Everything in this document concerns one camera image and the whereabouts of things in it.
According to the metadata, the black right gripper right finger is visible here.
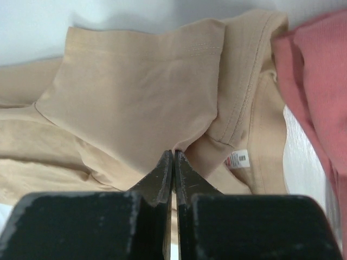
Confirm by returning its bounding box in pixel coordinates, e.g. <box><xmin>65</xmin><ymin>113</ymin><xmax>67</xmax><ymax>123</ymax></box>
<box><xmin>175</xmin><ymin>151</ymin><xmax>342</xmax><ymax>259</ymax></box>

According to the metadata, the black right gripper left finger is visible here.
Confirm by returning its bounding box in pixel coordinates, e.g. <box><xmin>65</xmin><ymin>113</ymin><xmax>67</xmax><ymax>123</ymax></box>
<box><xmin>1</xmin><ymin>151</ymin><xmax>173</xmax><ymax>259</ymax></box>

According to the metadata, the beige t shirt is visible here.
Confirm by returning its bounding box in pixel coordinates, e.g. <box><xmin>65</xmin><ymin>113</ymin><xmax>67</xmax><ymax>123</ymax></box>
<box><xmin>0</xmin><ymin>8</ymin><xmax>290</xmax><ymax>260</ymax></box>

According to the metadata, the pink folded t shirt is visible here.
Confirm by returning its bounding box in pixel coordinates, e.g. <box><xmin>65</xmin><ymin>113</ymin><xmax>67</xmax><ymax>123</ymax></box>
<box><xmin>271</xmin><ymin>7</ymin><xmax>347</xmax><ymax>201</ymax></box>

